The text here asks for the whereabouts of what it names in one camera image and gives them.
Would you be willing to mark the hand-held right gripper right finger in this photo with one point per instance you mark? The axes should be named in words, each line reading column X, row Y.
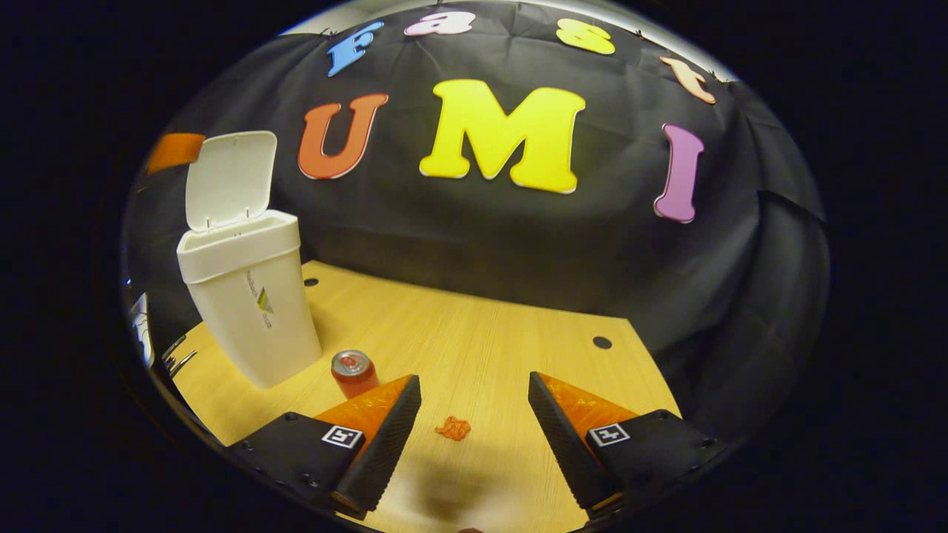
column 570, row 451

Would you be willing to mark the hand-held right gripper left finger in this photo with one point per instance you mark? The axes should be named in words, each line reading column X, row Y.
column 385, row 451

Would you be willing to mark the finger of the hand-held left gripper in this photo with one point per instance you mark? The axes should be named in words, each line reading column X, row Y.
column 174, row 152

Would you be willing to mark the orange paper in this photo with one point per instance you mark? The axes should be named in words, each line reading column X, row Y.
column 452, row 428

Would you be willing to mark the white desktop garbage bin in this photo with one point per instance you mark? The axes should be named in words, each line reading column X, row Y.
column 252, row 318

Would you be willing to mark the wooden desktop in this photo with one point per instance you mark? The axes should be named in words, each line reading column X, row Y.
column 474, row 348

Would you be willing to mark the black backdrop cloth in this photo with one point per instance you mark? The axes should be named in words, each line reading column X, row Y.
column 481, row 237

